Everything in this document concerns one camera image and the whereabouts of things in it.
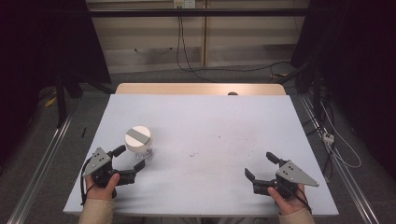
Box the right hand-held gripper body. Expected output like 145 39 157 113
252 160 320 200

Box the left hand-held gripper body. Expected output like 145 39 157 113
82 147 137 188

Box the clear jar with white lid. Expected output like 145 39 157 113
124 125 154 161

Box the person's right hand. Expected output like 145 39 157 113
267 183 308 216

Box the person's left hand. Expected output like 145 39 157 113
85 173 121 201

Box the white table board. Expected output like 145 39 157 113
63 93 340 217

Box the yellow floor tape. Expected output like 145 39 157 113
44 96 59 108

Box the black curtain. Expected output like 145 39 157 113
0 0 112 166
290 0 396 175

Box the black horizontal bar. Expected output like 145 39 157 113
88 8 310 19

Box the left hand-held gripper black cable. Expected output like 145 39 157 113
79 157 95 206

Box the hand-held gripper black cable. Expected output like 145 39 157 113
79 157 95 206
275 181 313 215

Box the right hand-held gripper black cable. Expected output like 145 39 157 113
275 181 313 215

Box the metal floor rail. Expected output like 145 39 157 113
6 114 75 224
299 93 380 224

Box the white floor cable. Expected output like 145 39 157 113
319 102 362 170

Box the black wall cable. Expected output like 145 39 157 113
176 7 219 84
179 15 292 75

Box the light wooden post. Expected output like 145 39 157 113
200 0 209 68

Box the white wall outlet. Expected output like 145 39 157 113
173 0 197 9

